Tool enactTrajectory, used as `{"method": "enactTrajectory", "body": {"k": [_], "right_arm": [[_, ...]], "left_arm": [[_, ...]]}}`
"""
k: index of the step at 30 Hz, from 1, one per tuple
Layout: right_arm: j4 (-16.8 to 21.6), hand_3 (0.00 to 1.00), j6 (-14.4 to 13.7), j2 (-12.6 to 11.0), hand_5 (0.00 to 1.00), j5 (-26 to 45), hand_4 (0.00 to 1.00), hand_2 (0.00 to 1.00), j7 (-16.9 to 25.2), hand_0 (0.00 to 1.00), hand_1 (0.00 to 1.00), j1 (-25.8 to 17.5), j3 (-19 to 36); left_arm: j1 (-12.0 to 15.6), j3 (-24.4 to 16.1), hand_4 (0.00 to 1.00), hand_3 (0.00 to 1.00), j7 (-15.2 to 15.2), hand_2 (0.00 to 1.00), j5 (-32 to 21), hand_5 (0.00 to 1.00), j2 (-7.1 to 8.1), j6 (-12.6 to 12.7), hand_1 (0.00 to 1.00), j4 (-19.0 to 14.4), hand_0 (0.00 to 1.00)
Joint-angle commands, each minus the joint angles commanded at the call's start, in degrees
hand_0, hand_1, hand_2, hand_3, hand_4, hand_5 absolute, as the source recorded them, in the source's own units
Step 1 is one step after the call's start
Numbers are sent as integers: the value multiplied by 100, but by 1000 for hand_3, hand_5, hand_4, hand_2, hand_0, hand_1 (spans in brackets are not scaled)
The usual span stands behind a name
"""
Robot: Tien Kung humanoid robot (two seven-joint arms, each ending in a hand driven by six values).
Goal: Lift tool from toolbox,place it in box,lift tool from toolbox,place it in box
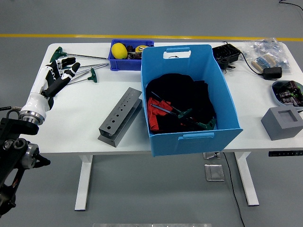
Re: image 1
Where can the white table leg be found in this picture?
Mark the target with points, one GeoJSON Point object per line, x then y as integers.
{"type": "Point", "coordinates": [248, 184]}
{"type": "Point", "coordinates": [82, 184]}

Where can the dark blue plastic bin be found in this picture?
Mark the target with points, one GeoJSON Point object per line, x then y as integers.
{"type": "Point", "coordinates": [123, 63]}

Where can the tan resistor strip bundle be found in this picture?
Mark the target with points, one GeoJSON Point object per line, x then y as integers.
{"type": "Point", "coordinates": [262, 62]}

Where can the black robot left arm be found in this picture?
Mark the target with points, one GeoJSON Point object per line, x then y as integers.
{"type": "Point", "coordinates": [11, 153]}

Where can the clear plastic parts bags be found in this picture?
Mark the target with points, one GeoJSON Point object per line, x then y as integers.
{"type": "Point", "coordinates": [267, 47]}

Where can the pale blue tray with electronics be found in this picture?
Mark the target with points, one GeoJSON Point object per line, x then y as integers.
{"type": "Point", "coordinates": [287, 93]}

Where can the yellow lemon-shaped ball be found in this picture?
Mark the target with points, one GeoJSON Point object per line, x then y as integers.
{"type": "Point", "coordinates": [119, 50]}

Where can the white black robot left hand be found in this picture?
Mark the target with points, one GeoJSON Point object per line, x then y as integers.
{"type": "Point", "coordinates": [38, 101]}

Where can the black cloth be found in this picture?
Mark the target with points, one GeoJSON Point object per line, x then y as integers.
{"type": "Point", "coordinates": [189, 89]}

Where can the grey metal tool holder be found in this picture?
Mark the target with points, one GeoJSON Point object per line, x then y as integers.
{"type": "Point", "coordinates": [118, 116]}

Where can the red cloth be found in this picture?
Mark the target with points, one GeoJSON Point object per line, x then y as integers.
{"type": "Point", "coordinates": [154, 118]}

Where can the black table control panel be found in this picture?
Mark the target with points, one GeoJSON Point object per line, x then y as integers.
{"type": "Point", "coordinates": [285, 153]}

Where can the grey foam block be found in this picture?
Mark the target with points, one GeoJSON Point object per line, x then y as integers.
{"type": "Point", "coordinates": [277, 130]}

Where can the silver floor plate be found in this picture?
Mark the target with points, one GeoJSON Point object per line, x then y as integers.
{"type": "Point", "coordinates": [210, 155]}
{"type": "Point", "coordinates": [214, 172]}

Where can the light blue plastic crate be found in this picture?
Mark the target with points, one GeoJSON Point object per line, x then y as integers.
{"type": "Point", "coordinates": [187, 144]}

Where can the black power adapter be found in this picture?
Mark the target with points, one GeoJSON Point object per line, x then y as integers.
{"type": "Point", "coordinates": [272, 73]}

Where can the yellow tape measure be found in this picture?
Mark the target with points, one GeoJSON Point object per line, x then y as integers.
{"type": "Point", "coordinates": [139, 49]}

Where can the black plastic tray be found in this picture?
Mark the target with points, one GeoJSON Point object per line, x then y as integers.
{"type": "Point", "coordinates": [225, 54]}

